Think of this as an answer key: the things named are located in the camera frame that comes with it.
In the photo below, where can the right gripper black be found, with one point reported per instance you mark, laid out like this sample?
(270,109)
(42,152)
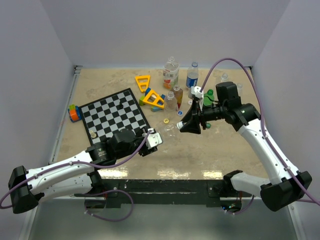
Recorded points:
(192,126)

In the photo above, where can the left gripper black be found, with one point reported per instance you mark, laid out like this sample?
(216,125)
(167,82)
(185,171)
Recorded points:
(146,151)

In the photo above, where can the crushed bottle white cap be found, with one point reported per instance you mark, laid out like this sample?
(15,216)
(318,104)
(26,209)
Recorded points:
(179,125)

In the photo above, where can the green soda bottle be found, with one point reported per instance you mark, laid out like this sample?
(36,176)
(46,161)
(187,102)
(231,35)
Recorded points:
(208,98)

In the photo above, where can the crushed clear bottle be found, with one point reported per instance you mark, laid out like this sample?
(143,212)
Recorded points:
(170,131)

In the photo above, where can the clear plastic bottle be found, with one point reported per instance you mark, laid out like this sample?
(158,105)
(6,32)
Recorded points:
(224,78)
(239,88)

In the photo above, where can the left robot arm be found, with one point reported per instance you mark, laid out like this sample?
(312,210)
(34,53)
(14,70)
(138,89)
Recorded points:
(77,174)

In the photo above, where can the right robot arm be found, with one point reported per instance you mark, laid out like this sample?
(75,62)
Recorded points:
(285,183)

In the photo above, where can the clear empty bottle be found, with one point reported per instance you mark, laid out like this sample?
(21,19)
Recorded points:
(170,102)

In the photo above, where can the yellow bottle cap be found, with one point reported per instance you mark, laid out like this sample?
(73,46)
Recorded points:
(166,121)

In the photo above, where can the amber tea bottle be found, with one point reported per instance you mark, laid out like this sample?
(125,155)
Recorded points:
(178,94)

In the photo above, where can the blue label water bottle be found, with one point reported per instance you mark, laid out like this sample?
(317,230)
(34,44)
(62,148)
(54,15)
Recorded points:
(192,75)

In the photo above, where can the fruit tea bottle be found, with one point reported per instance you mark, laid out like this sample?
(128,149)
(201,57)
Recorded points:
(170,73)

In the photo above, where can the light blue toy block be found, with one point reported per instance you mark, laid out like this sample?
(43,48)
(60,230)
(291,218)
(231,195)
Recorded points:
(156,109)

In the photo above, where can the green toy block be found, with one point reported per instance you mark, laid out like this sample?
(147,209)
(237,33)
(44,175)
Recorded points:
(141,101)

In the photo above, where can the black white chessboard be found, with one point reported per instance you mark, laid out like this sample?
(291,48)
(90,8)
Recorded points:
(105,117)

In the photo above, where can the beige chess piece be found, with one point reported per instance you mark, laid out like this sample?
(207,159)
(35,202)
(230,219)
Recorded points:
(93,134)

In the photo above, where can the dark blue block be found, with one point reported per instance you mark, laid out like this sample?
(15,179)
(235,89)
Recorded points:
(147,91)

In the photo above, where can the colourful toy block car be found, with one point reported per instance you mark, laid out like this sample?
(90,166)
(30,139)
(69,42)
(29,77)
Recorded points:
(74,113)

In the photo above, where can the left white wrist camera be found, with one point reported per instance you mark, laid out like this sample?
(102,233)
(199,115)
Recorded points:
(153,139)

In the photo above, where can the yellow triangle frame near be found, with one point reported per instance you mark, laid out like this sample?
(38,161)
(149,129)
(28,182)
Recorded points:
(154,99)

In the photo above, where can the yellow triangle frame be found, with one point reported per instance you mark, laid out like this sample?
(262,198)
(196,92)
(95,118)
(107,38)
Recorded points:
(154,99)
(143,82)

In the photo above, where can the yellow triangle frame far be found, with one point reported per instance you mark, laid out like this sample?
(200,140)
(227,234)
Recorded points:
(143,82)

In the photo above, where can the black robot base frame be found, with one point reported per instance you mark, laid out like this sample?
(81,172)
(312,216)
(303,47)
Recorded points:
(170,191)

